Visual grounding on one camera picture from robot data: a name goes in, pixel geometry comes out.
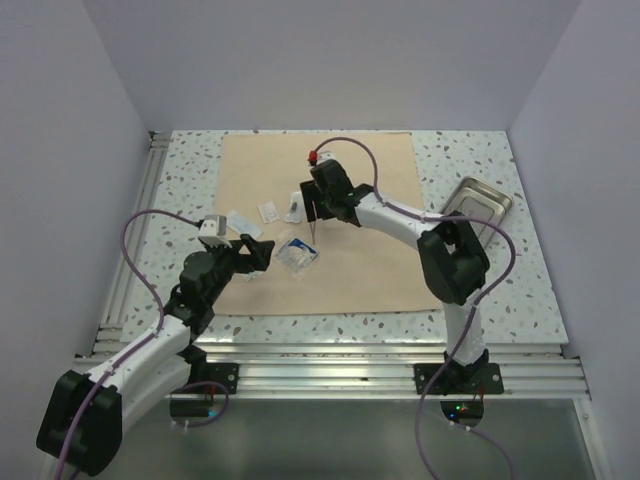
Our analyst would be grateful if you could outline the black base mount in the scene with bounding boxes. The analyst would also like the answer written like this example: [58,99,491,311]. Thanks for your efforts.
[413,349,505,396]
[187,362,240,396]

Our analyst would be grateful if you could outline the small white sachet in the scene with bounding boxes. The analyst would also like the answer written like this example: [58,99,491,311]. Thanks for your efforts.
[258,201,280,224]

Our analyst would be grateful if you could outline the white pouch dark item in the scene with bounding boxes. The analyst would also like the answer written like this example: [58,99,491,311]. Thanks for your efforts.
[284,191,304,224]

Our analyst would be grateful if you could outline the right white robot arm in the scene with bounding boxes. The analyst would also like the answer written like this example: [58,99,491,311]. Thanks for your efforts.
[300,159,490,393]

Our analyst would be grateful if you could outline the long white printed packet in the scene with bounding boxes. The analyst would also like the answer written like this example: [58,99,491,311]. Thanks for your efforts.
[226,210,263,239]

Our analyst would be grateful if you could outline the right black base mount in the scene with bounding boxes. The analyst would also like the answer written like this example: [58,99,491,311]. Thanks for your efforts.
[413,349,505,396]

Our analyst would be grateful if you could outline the blue white gauze packet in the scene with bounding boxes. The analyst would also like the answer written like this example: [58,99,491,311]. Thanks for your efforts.
[275,237,318,273]

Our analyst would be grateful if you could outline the clear packet near left gripper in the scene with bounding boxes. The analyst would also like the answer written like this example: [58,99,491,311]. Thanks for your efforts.
[241,271,262,281]

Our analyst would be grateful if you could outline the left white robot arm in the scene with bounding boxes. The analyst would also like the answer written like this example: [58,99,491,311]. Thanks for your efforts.
[36,234,275,476]

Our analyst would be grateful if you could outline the beige cloth mat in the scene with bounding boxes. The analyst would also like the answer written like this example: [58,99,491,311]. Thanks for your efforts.
[214,133,441,316]

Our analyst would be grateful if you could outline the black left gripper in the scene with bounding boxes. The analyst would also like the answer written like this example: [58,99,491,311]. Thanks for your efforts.
[204,233,273,306]

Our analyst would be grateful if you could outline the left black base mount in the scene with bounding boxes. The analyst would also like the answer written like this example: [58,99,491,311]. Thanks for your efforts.
[187,362,240,396]

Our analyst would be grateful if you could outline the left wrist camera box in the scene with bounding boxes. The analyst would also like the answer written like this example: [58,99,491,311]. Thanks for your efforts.
[198,214,231,248]

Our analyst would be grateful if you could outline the stainless steel tray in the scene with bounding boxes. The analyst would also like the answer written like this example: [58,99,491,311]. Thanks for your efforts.
[440,177,513,225]

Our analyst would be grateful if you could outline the red cable connector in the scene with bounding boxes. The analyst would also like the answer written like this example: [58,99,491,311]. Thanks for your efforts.
[308,150,319,166]

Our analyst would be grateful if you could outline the steel tweezers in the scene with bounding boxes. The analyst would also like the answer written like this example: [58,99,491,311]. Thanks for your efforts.
[309,221,317,245]

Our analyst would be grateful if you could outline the aluminium frame rails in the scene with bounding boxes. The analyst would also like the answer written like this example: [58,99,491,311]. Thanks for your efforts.
[74,131,588,409]

